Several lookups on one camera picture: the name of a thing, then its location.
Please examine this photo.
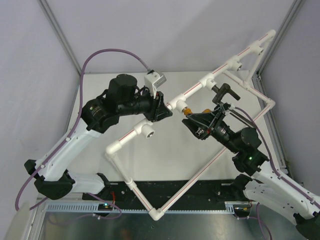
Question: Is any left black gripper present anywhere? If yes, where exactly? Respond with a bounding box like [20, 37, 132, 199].
[119, 86, 174, 124]

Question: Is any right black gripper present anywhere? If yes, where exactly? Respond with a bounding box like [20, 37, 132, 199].
[181, 106, 239, 153]

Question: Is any gold faucet with chrome knob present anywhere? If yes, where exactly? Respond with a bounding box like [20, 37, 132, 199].
[182, 107, 212, 116]

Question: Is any white PVC pipe frame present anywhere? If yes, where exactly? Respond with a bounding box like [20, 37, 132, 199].
[105, 29, 276, 221]

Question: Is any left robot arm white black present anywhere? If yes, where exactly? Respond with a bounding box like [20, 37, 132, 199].
[24, 70, 173, 200]

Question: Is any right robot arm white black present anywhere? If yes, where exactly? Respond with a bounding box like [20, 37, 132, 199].
[182, 103, 320, 240]

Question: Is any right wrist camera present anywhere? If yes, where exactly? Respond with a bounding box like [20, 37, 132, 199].
[223, 102, 236, 112]

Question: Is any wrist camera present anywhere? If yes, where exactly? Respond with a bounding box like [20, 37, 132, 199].
[223, 102, 236, 112]
[144, 70, 167, 95]

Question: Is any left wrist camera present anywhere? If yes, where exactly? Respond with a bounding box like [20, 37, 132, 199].
[144, 70, 167, 95]

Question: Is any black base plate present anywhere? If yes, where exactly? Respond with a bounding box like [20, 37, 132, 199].
[96, 179, 253, 211]

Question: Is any white slotted cable duct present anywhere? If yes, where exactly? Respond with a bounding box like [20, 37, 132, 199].
[45, 202, 250, 214]

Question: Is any aluminium frame rail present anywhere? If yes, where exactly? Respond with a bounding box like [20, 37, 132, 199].
[37, 194, 308, 208]

